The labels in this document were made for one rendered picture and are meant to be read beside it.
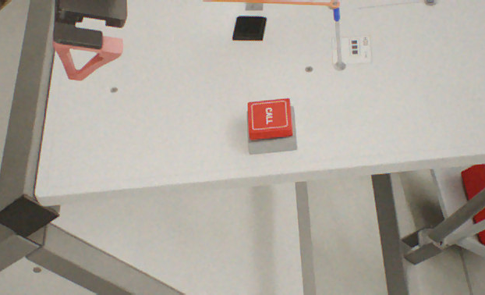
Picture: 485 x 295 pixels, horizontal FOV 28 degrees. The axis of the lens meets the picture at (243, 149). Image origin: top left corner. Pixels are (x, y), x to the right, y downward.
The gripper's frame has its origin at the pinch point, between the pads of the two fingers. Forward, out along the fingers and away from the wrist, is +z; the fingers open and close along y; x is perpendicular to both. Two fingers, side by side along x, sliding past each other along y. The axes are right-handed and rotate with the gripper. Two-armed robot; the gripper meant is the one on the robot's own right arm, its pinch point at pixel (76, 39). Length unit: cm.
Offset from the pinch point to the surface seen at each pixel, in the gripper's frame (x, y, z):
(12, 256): 2.1, -8.0, 32.3
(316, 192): -121, 119, 189
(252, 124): -21.0, -3.8, 5.6
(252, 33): -23.8, 13.5, 8.5
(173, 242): -21.5, 1.3, 40.7
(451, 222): -61, 2, 30
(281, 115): -24.1, -3.0, 4.2
